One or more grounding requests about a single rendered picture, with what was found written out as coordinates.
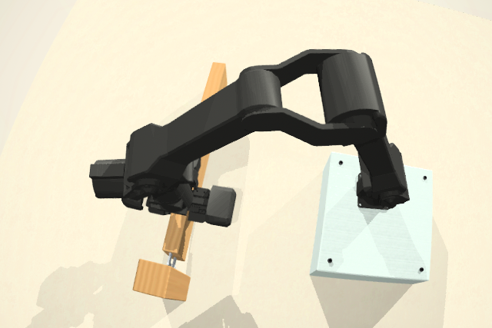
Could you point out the wooden post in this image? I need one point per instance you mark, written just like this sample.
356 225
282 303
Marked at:
161 281

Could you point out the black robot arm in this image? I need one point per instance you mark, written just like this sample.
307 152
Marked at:
161 160

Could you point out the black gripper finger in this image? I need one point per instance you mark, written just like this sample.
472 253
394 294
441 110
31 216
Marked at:
158 212
199 218

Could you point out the long wooden rail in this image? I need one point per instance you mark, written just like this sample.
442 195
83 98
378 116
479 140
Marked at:
179 228

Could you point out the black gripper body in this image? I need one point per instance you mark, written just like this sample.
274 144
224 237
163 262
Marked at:
218 206

